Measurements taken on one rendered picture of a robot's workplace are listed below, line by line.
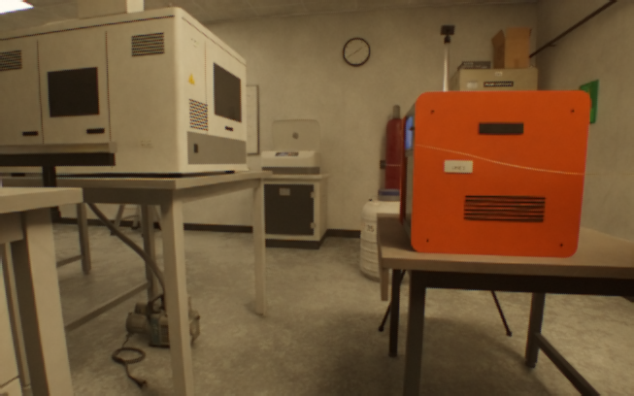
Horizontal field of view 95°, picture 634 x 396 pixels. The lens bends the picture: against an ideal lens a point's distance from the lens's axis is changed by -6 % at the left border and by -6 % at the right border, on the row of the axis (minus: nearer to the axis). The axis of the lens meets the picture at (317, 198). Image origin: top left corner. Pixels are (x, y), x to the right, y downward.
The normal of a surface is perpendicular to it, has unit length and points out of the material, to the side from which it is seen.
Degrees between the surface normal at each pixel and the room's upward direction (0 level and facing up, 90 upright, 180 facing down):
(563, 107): 90
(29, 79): 90
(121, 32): 90
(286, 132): 105
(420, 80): 90
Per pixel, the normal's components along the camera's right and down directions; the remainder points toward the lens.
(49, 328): 0.99, 0.02
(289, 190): -0.17, 0.11
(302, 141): -0.16, 0.37
